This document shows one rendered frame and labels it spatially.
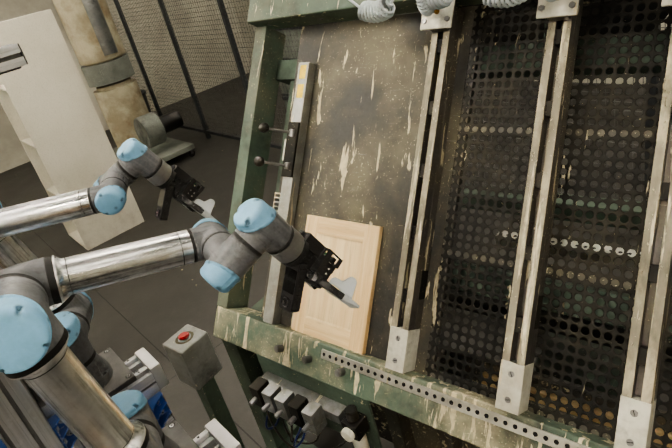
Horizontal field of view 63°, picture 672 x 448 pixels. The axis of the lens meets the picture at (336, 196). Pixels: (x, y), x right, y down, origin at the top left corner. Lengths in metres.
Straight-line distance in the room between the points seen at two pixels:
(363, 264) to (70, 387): 0.97
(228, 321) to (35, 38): 3.61
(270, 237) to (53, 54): 4.33
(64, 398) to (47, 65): 4.33
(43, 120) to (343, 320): 3.92
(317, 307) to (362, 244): 0.28
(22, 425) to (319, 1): 1.49
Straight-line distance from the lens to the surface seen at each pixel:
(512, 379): 1.51
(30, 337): 1.05
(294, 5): 2.06
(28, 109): 5.25
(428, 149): 1.61
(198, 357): 2.08
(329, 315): 1.87
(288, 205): 1.96
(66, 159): 5.36
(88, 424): 1.19
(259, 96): 2.16
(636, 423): 1.45
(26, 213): 1.64
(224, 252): 1.10
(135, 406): 1.37
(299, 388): 1.98
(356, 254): 1.79
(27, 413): 1.48
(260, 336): 2.05
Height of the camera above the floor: 2.08
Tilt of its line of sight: 25 degrees down
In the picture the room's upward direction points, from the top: 15 degrees counter-clockwise
